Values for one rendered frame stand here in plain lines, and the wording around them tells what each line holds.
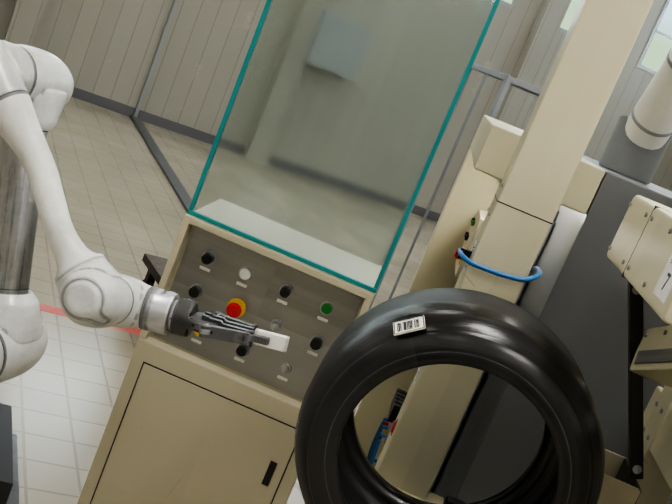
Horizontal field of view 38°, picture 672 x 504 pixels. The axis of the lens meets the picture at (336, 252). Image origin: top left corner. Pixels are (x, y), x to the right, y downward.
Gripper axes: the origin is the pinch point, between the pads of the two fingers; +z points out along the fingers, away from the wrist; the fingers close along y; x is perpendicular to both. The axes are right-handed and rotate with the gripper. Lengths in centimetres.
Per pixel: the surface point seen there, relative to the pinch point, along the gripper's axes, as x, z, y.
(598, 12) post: -79, 48, 28
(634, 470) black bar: 14, 82, 21
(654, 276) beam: -34, 64, -19
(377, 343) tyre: -8.0, 21.0, -11.1
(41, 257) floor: 95, -191, 362
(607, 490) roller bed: 20, 77, 21
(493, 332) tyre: -15.5, 41.2, -10.7
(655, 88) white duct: -69, 73, 73
